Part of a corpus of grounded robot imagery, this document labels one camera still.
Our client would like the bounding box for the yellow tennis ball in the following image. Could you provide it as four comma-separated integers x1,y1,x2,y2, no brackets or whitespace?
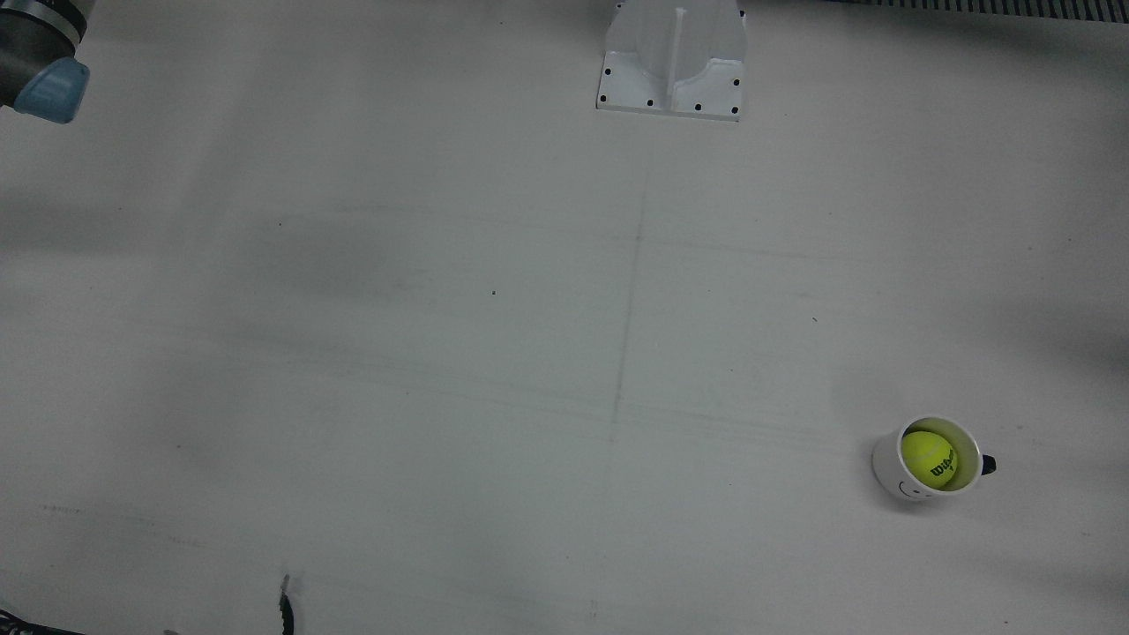
901,430,958,489

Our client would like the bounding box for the white smiley mug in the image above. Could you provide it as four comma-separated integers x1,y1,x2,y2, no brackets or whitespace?
871,415,998,504

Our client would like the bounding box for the ribbed black strip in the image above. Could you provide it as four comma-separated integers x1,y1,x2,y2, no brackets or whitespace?
816,0,1129,23

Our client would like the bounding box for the dark patterned object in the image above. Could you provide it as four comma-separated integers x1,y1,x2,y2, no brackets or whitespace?
0,609,80,635

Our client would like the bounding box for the white metal mounting bracket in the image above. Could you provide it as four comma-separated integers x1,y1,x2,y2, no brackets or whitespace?
595,0,749,122

